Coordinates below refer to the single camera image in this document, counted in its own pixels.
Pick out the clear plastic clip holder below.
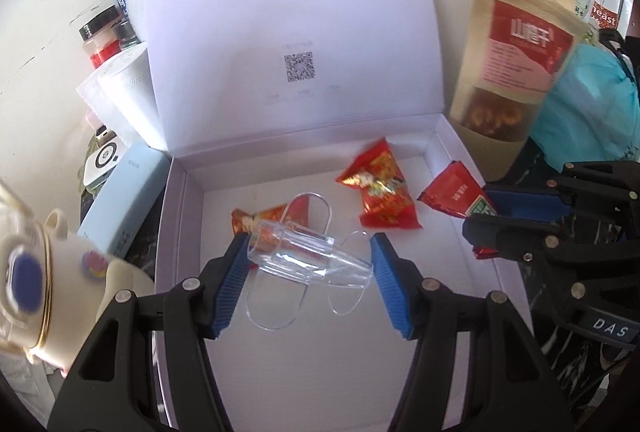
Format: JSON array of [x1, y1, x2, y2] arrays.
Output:
[[245, 192, 373, 331]]

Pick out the kraft hawthorn snack pouch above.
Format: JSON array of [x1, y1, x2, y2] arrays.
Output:
[[449, 0, 588, 182]]

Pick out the red ketchup sachet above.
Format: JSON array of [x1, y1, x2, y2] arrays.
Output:
[[416, 159, 500, 261]]

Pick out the red gold candy packet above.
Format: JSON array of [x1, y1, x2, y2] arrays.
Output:
[[335, 139, 422, 230], [231, 204, 288, 251]]

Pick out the red jar black lid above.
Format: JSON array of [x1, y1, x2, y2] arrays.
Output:
[[78, 6, 122, 68]]

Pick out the red white paper bag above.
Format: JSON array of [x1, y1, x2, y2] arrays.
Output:
[[587, 0, 618, 30]]

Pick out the light blue charger box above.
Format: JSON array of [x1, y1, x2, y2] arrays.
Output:
[[77, 144, 170, 259]]

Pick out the lavender open gift box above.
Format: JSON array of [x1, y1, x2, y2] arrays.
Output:
[[145, 0, 468, 431]]

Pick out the light blue plastic bag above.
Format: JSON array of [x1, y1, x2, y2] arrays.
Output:
[[530, 44, 639, 171]]

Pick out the white paper cup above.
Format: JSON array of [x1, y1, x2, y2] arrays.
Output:
[[76, 44, 167, 152]]

